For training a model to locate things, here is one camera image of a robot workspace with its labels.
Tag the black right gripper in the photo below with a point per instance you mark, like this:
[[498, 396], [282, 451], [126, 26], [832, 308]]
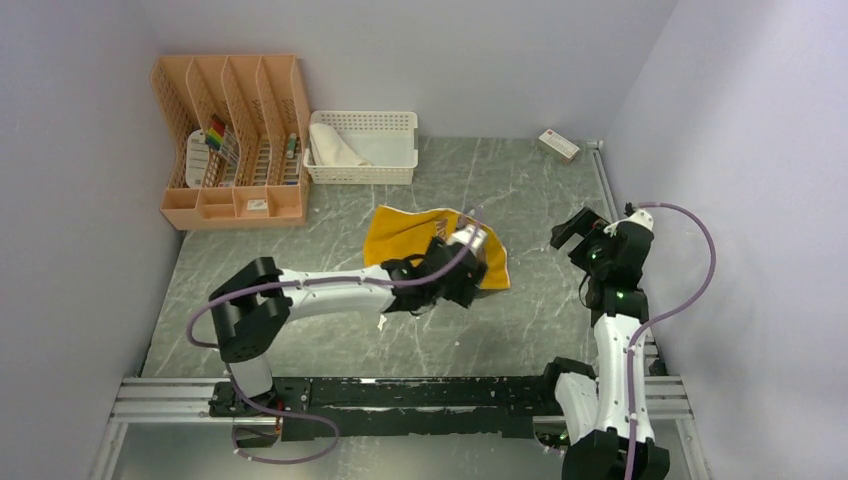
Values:
[[583, 223]]

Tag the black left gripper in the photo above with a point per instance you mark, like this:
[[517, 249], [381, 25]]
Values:
[[463, 290]]

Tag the brown and yellow towel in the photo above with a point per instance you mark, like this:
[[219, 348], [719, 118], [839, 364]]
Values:
[[394, 234]]

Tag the white plastic basket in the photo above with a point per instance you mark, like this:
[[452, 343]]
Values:
[[385, 143]]

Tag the white towel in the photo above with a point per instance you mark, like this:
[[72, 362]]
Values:
[[330, 150]]

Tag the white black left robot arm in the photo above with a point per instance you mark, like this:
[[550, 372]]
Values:
[[251, 309]]

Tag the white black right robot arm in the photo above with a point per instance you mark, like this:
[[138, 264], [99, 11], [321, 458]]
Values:
[[608, 429]]

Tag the small white red box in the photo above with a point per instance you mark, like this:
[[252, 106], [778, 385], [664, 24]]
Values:
[[557, 146]]

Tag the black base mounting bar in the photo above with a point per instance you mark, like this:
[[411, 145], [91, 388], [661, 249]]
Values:
[[357, 407]]

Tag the small white label tag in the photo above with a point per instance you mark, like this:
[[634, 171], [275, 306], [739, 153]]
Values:
[[257, 205]]

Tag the orange plastic file organizer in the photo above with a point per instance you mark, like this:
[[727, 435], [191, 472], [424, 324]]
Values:
[[261, 99]]

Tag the rainbow colour swatch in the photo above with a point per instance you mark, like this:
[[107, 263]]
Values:
[[215, 133]]

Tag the white tag card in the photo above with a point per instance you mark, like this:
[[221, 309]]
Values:
[[196, 159]]

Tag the aluminium side rail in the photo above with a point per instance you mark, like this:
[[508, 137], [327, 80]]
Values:
[[654, 362]]

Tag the aluminium front rail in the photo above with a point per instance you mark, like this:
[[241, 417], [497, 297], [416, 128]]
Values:
[[185, 400]]

